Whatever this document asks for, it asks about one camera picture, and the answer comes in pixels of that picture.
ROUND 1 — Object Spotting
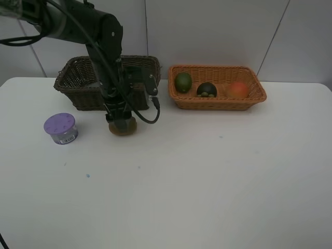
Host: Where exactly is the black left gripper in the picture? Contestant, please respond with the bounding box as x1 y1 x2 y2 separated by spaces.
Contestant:
97 61 132 132

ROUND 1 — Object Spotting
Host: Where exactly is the brown kiwi fruit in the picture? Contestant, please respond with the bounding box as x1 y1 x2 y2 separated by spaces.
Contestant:
108 117 137 136

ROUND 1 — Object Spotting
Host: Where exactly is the purple lidded round jar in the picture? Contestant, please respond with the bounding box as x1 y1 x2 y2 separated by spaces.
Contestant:
44 113 78 145

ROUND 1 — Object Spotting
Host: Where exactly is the green lime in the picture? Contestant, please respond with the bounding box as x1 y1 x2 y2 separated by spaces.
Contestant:
174 72 192 93

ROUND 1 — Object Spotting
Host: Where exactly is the dark purple mangosteen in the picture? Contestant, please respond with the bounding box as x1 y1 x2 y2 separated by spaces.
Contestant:
196 82 217 98

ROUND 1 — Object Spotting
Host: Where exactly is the orange red peach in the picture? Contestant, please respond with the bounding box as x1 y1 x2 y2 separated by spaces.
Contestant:
227 81 249 99

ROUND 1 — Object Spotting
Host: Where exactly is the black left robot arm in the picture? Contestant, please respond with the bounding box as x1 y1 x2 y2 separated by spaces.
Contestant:
1 1 137 135

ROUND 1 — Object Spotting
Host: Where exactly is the dark brown wicker basket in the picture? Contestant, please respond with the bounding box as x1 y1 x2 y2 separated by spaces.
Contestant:
54 56 161 111

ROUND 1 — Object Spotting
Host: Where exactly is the orange wicker basket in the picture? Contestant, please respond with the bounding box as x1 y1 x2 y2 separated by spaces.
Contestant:
168 65 267 110

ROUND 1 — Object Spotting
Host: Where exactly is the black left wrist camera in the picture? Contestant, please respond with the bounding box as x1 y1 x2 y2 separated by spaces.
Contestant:
124 66 158 110

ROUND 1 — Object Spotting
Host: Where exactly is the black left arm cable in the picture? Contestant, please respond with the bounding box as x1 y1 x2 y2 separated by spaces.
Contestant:
0 0 161 125

